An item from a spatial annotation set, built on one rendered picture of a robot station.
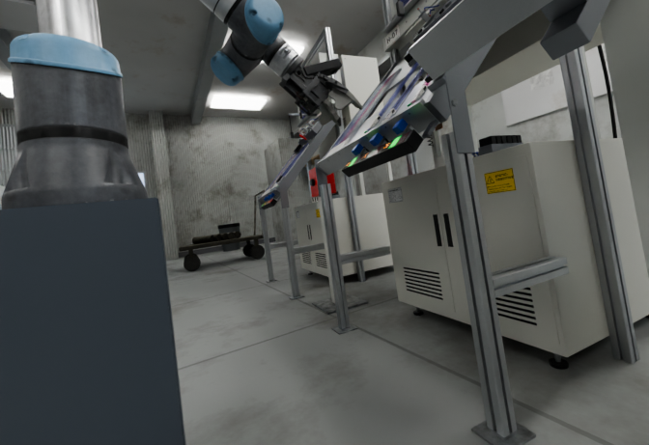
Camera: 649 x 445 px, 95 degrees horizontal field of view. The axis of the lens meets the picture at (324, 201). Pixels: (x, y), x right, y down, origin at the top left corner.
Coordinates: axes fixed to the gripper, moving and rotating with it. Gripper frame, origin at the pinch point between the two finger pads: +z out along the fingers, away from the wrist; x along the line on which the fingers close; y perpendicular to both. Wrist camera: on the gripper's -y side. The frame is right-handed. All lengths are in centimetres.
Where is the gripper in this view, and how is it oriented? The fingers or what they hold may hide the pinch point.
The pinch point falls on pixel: (351, 115)
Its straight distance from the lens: 86.1
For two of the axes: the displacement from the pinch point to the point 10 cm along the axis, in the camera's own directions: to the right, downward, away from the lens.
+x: 3.8, -1.0, -9.2
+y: -5.5, 7.8, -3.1
